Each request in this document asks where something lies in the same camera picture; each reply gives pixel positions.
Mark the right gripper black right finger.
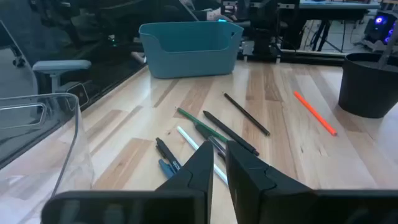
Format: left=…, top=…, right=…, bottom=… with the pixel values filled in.
left=226, top=140, right=398, bottom=224

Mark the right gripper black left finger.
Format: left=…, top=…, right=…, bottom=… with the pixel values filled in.
left=41, top=141, right=215, bottom=224

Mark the blue pen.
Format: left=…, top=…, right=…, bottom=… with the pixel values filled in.
left=158, top=159, right=175, bottom=180

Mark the white pencil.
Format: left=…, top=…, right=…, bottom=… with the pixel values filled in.
left=176, top=125, right=229, bottom=186

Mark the dark pen with clear barrel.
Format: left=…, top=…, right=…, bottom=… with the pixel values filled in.
left=195, top=124, right=227, bottom=161

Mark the matte black pen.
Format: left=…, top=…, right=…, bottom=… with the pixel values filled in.
left=202, top=110, right=261, bottom=157

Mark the green pencil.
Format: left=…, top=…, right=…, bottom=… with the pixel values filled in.
left=175, top=107, right=230, bottom=144

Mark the thin black pencil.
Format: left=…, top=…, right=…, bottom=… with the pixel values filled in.
left=223, top=92, right=271, bottom=137

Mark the orange pencil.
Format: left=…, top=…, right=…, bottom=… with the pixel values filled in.
left=293, top=90, right=338, bottom=137

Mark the teal plastic bin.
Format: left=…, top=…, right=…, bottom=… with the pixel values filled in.
left=139, top=20, right=244, bottom=79

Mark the green plant in black pot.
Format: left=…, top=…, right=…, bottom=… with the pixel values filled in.
left=338, top=21, right=398, bottom=119

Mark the clear plastic bin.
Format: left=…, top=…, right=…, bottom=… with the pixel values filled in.
left=0, top=92, right=94, bottom=224

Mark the office chair with grey armrest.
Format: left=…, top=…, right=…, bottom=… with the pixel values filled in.
left=32, top=59, right=92, bottom=94

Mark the person's hand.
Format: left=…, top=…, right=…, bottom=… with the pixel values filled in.
left=206, top=8, right=234, bottom=23

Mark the dark computer desk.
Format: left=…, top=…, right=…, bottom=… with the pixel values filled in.
left=298, top=0, right=383, bottom=52

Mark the computer tower with purple lights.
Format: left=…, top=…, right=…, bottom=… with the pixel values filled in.
left=363, top=11, right=398, bottom=46

